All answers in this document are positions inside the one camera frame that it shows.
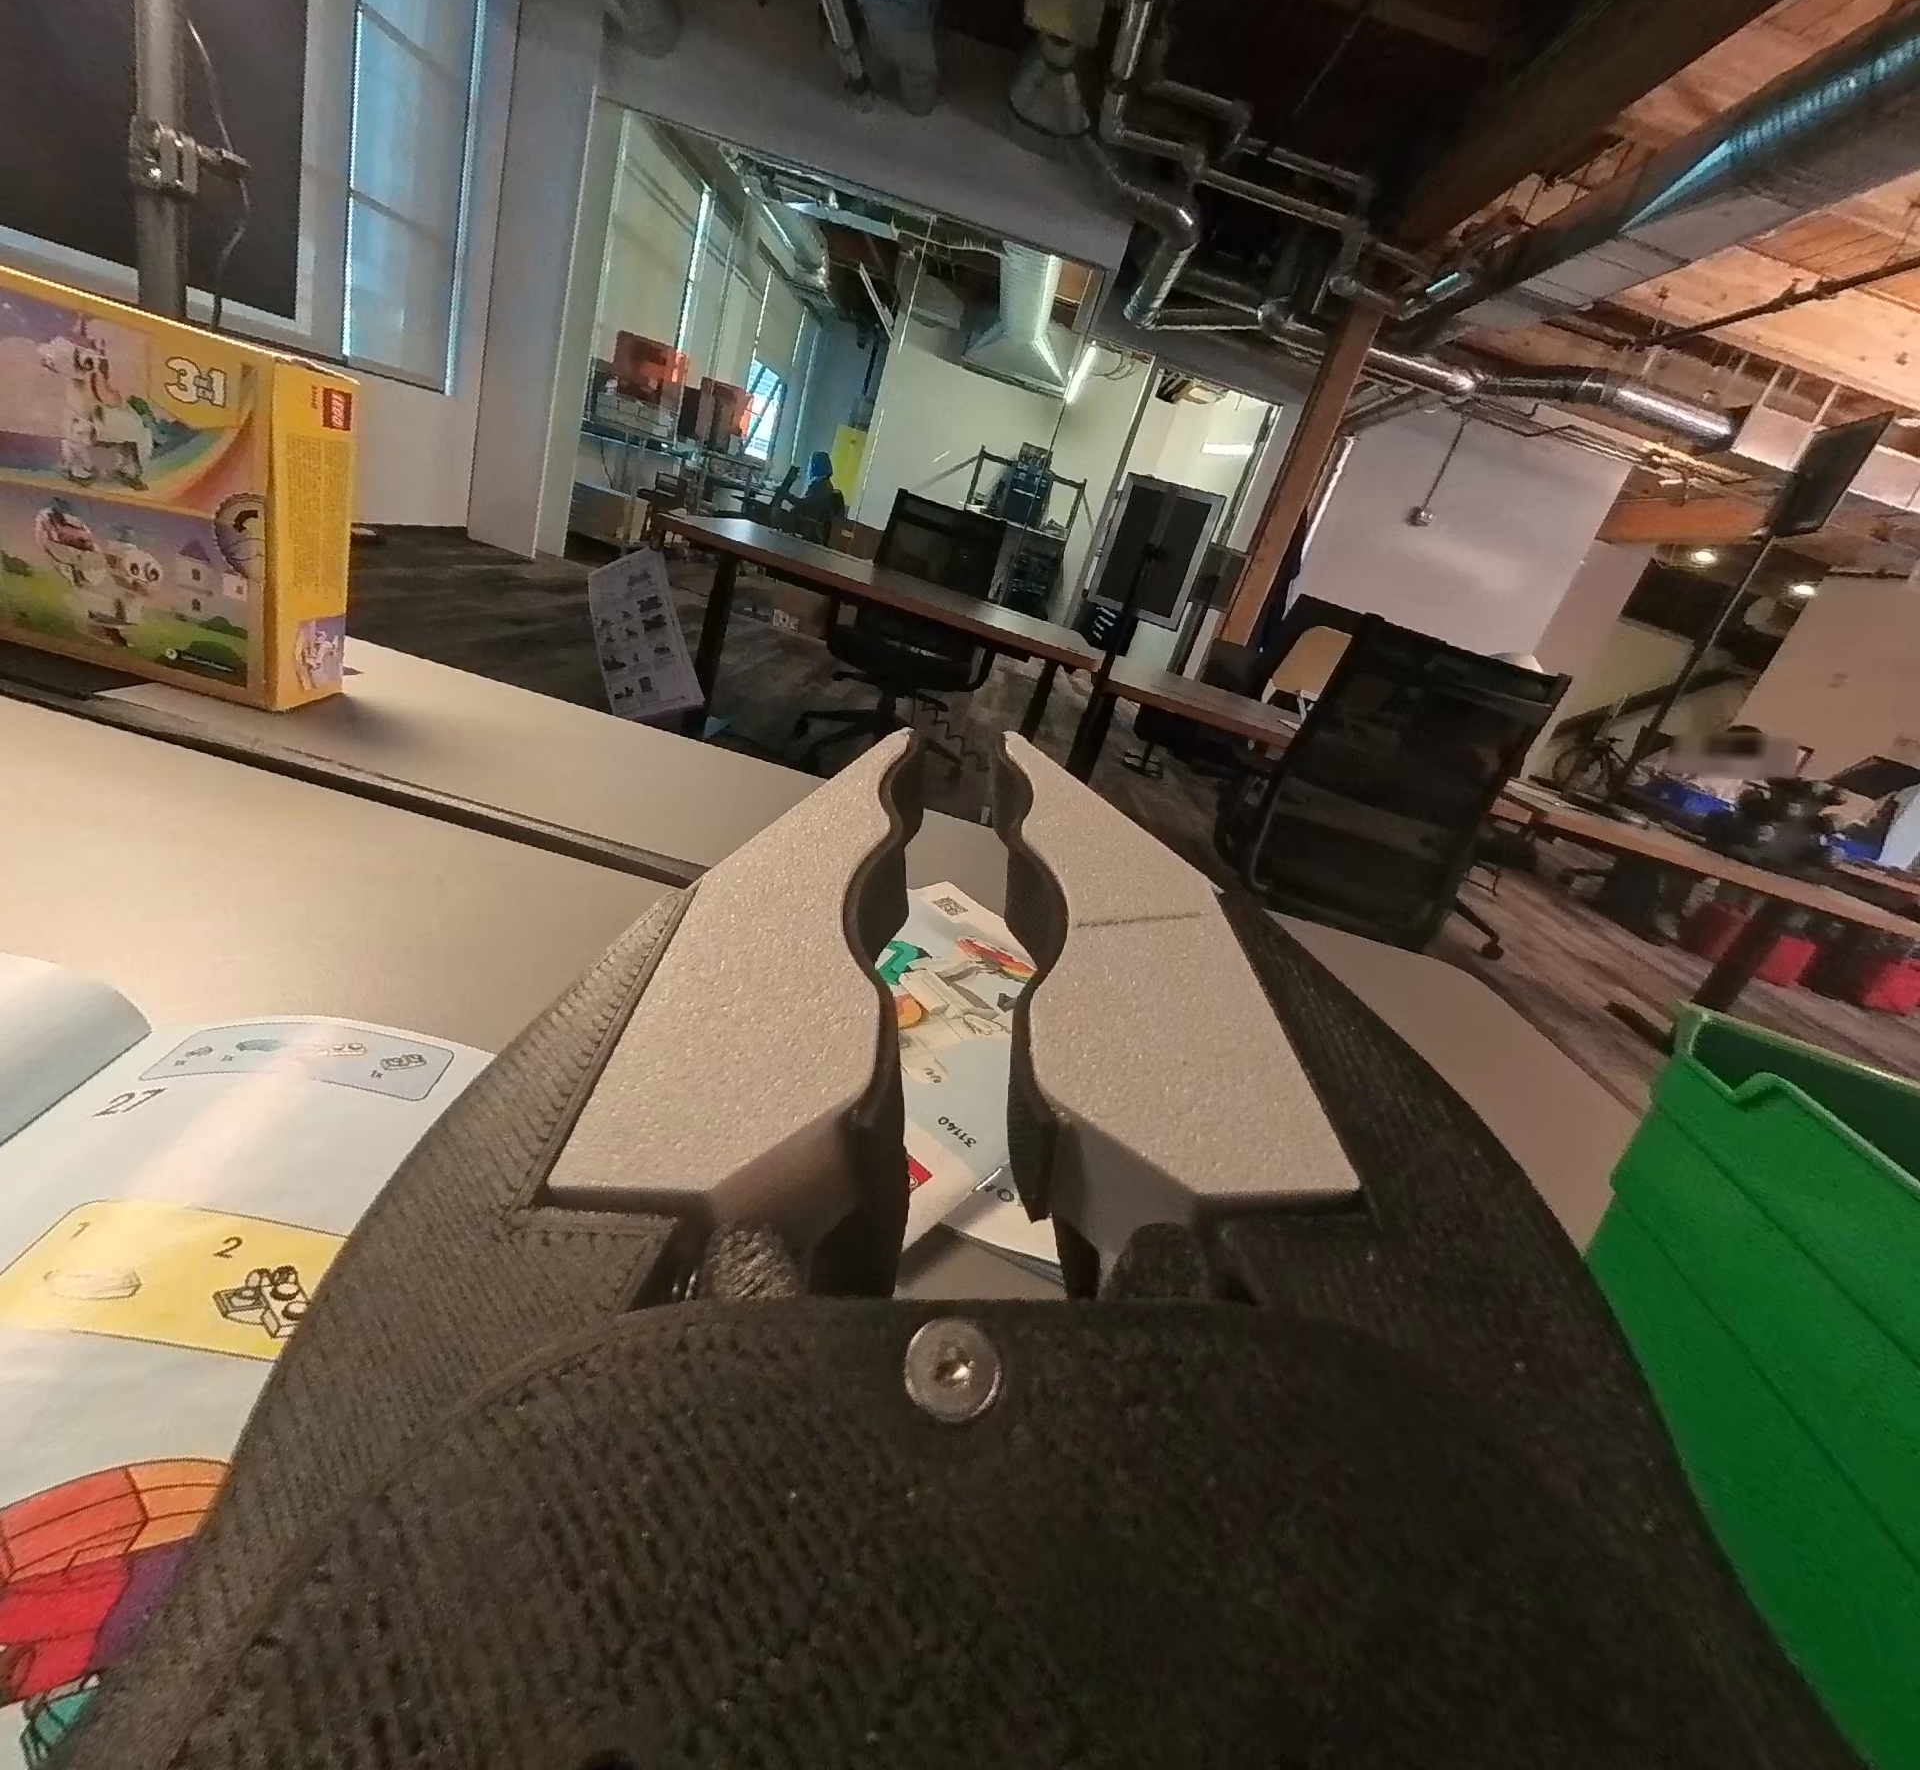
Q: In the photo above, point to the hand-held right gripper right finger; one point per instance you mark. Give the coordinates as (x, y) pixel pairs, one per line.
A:
(1185, 1049)

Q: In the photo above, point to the orange framed machine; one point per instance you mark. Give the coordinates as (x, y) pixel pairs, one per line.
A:
(723, 405)
(649, 369)

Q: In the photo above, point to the black mesh chair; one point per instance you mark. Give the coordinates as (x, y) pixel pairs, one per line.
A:
(1395, 779)

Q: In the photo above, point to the white diagram sheet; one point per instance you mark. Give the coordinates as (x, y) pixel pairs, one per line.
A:
(646, 639)

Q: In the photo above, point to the open lego instruction booklet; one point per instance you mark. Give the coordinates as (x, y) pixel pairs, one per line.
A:
(149, 1127)

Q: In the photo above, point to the monitor on pole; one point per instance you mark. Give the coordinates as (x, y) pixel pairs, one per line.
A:
(1831, 474)

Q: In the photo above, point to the metal shelf rack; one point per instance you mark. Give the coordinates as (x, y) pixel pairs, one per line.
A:
(1037, 480)

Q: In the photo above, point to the closed colourful instruction booklet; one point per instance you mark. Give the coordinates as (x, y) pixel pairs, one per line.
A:
(961, 1049)

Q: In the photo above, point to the red storage bin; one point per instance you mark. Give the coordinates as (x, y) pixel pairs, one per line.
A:
(1793, 961)
(1883, 984)
(1733, 930)

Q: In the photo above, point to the black equipment cabinet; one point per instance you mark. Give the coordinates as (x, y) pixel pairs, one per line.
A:
(1155, 547)

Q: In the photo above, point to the silver pipe run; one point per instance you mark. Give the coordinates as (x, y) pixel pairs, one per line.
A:
(1171, 195)

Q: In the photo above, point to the green plastic bin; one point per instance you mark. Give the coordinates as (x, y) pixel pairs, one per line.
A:
(1770, 1275)

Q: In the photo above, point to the wooden support post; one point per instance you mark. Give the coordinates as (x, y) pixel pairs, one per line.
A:
(1307, 449)

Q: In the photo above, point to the black screen panel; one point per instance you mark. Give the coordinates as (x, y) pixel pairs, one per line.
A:
(61, 75)

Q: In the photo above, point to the light stand pole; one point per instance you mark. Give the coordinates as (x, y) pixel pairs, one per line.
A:
(159, 75)

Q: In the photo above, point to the dark wooden office table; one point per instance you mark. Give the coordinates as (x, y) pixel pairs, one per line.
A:
(900, 586)
(1201, 705)

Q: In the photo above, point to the large grid window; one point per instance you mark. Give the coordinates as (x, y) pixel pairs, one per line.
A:
(420, 121)

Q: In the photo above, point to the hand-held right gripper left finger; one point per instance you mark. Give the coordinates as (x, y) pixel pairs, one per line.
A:
(719, 1035)

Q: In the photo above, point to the thin silver air duct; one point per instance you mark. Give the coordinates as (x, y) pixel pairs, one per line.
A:
(1576, 390)

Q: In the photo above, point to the yellow lego box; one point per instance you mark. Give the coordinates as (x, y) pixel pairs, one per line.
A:
(149, 497)

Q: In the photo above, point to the spiral silver air duct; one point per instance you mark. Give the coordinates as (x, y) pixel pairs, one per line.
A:
(1799, 99)

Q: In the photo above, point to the black wheeled office chair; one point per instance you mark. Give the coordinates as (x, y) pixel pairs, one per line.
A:
(939, 542)

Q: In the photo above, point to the beige chair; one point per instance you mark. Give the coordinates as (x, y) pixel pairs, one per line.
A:
(1318, 669)

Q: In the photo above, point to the metal range hood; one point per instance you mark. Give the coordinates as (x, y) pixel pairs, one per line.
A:
(1029, 330)

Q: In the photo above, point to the long wooden workbench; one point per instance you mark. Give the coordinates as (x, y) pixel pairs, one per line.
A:
(1652, 848)

